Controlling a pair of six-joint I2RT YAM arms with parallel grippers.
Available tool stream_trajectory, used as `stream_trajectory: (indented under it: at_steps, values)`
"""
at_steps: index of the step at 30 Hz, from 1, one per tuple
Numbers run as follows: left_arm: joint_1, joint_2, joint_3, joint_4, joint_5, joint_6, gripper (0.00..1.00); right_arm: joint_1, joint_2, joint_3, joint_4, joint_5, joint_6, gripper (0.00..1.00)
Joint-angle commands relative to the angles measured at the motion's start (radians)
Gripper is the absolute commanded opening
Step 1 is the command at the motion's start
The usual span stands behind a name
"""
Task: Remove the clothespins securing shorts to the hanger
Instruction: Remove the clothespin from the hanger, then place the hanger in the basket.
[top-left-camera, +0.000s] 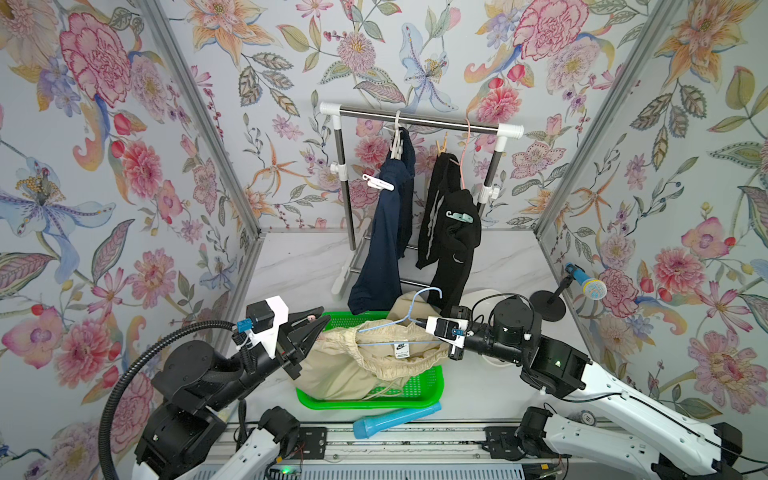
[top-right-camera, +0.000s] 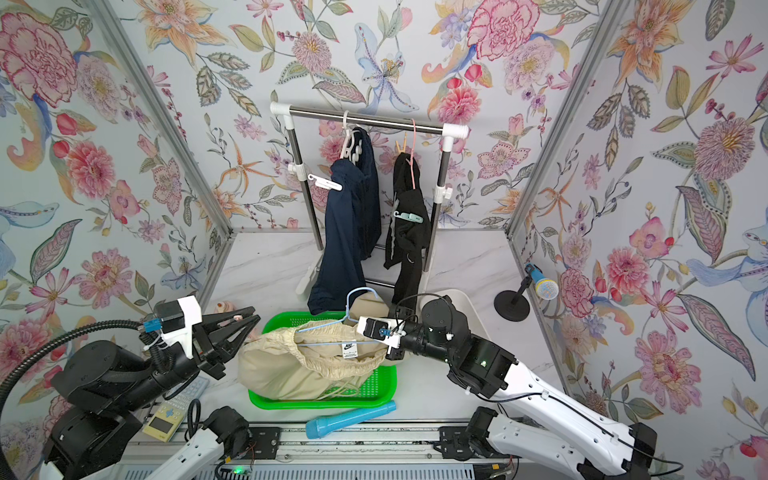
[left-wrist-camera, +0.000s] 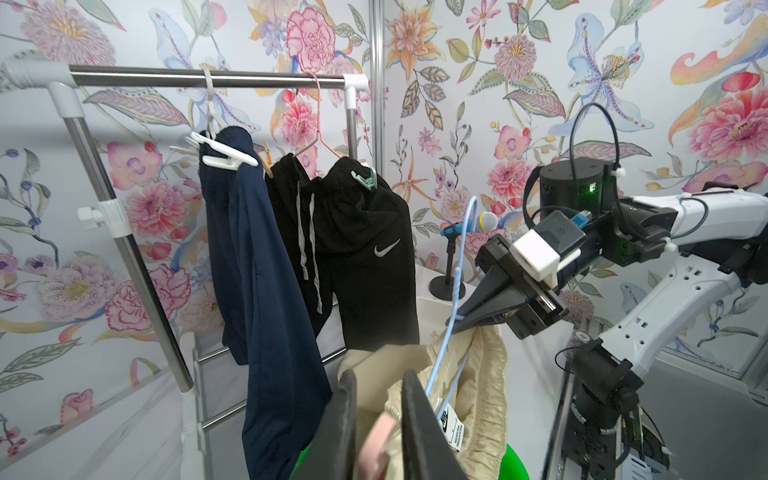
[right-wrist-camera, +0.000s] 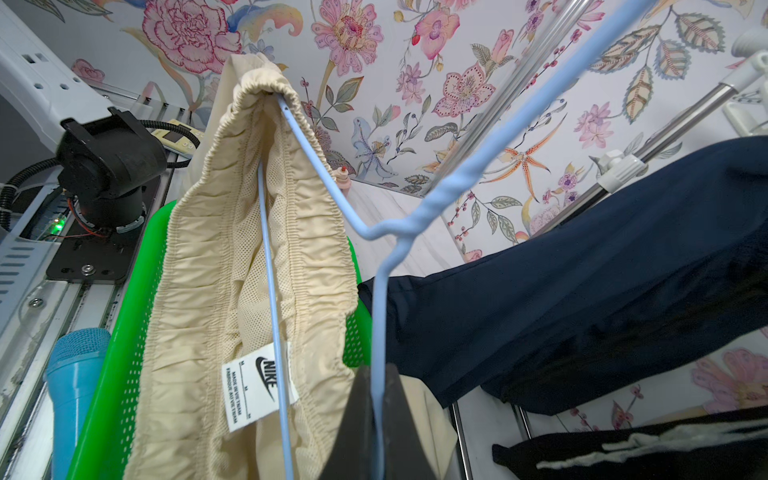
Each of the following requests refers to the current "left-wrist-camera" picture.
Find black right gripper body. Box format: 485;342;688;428
475;233;600;339

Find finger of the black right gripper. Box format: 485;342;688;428
452;265;528;333

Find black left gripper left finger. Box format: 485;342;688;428
305;370;357;480

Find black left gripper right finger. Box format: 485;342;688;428
401;370;466;480

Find light blue hanger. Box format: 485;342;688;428
425;196;479;400

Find beige shorts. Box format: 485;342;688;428
339;326;508;479

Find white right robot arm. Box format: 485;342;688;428
453;157;767;479

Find navy blue shorts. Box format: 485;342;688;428
199;163;331;479

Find black shorts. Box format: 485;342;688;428
266;154;420;351

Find pink hanger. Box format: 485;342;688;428
295;72;342;158

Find tan clothespin on black shorts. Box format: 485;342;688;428
258;143;274;178

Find white hanger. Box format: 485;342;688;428
170;66;260;171

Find blue toy microphone on stand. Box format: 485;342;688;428
428;211;500;302

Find green plastic basket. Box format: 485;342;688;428
289;445;530;480

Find mint green clothespin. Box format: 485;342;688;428
350;165;378;192

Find steel clothes rack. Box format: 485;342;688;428
2;59;368;479

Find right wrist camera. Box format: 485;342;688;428
510;209;592;290

